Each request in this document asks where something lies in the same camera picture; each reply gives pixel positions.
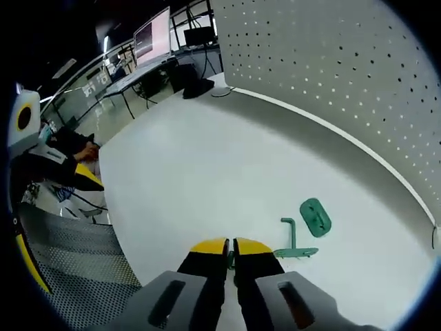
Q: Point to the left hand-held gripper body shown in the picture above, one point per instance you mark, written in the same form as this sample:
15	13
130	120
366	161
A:
25	134

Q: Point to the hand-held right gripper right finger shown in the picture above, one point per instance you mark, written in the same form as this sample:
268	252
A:
258	282

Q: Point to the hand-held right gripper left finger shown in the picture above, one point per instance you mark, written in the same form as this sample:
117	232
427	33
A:
203	282

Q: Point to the green mounting plate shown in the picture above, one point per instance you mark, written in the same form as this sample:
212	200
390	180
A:
311	220

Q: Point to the white side desk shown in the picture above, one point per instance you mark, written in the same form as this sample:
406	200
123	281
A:
138	77

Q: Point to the large lit monitor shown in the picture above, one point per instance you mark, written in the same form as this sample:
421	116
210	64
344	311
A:
153	34

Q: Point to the small black monitor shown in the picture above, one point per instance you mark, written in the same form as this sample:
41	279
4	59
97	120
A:
198	37

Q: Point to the white perforated pegboard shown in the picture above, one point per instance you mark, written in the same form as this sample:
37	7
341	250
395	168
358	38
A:
327	69

